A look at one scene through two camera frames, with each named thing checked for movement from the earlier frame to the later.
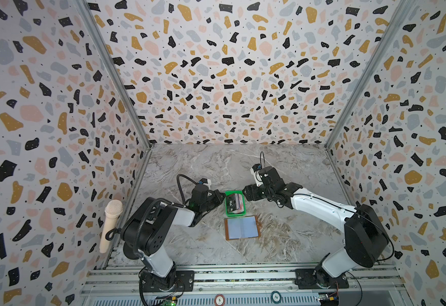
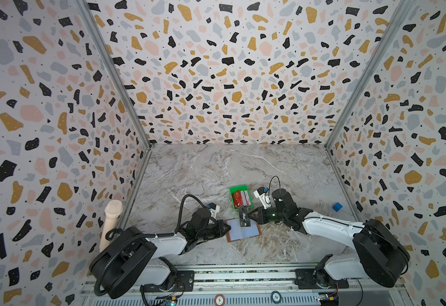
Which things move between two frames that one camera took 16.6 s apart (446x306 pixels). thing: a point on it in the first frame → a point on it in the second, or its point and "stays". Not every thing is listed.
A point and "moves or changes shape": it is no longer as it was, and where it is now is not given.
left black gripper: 216,195 → 220,224
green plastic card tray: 235,203 moves or changes shape
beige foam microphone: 112,210 stays
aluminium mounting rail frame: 117,284 stays
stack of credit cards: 235,203 moves or changes shape
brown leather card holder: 246,226 stays
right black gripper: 253,191 → 258,216
